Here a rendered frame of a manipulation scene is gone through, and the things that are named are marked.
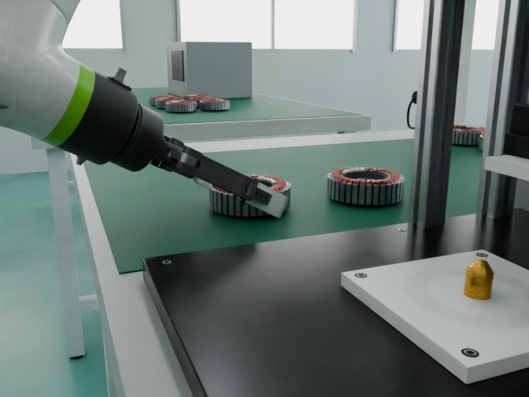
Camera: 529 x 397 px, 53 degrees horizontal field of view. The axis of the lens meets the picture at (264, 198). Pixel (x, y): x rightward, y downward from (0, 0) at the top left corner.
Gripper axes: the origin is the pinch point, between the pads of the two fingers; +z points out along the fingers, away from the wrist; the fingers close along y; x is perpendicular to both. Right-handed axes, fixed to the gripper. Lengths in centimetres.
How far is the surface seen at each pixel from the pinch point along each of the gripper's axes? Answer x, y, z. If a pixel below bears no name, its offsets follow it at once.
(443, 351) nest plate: 6.1, -41.7, -12.2
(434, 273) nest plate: 1.3, -34.0, -4.3
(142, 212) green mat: 8.1, 6.8, -9.8
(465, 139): -34, 13, 60
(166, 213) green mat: 6.9, 4.6, -7.7
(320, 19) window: -200, 342, 247
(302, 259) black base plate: 4.8, -22.9, -7.9
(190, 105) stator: -27, 115, 45
